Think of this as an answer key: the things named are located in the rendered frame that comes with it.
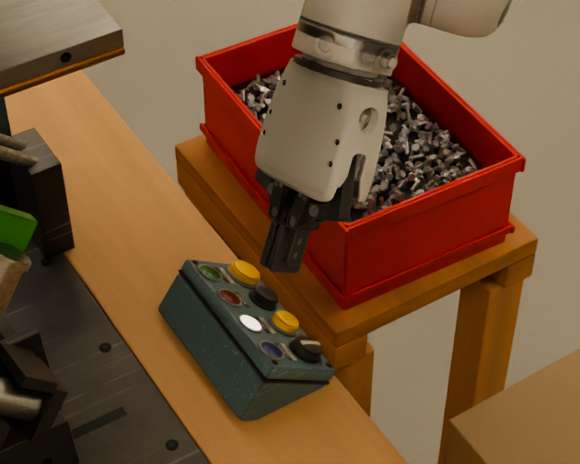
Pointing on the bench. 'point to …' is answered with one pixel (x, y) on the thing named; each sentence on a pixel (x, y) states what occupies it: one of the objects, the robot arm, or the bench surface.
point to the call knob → (307, 347)
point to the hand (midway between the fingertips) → (284, 247)
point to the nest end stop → (51, 406)
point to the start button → (245, 272)
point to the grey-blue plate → (0, 172)
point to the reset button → (284, 320)
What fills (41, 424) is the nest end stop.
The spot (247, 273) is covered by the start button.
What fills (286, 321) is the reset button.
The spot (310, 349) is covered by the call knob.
